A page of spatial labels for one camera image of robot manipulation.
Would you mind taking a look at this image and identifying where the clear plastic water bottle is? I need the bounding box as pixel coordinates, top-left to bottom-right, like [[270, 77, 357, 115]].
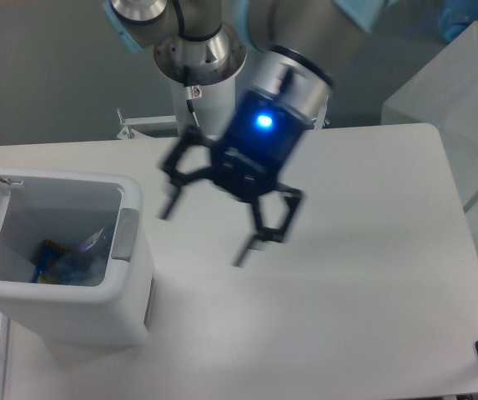
[[43, 225, 114, 287]]

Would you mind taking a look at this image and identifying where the blue snack packet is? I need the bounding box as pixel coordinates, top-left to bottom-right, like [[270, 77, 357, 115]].
[[31, 239, 71, 284]]

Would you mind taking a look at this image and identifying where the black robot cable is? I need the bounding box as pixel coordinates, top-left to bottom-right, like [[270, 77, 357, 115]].
[[181, 65, 204, 130]]

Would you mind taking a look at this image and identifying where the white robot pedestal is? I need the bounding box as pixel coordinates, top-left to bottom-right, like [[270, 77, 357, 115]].
[[169, 77, 235, 136]]

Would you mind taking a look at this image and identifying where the translucent white storage box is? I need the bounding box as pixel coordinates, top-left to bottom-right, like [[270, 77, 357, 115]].
[[380, 20, 478, 213]]

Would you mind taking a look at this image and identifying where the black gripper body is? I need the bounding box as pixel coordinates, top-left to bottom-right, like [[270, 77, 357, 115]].
[[210, 90, 310, 203]]

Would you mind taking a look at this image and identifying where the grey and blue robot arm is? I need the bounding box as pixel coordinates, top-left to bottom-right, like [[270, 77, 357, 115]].
[[103, 1, 389, 251]]

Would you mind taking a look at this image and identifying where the white mounting bracket frame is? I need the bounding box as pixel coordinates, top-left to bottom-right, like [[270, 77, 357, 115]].
[[115, 93, 331, 141]]

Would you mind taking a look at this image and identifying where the white trash can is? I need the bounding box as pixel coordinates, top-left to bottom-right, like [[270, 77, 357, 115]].
[[0, 169, 153, 346]]

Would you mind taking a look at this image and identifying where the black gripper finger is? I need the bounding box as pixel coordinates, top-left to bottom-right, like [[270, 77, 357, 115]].
[[156, 124, 217, 222], [229, 181, 307, 268]]

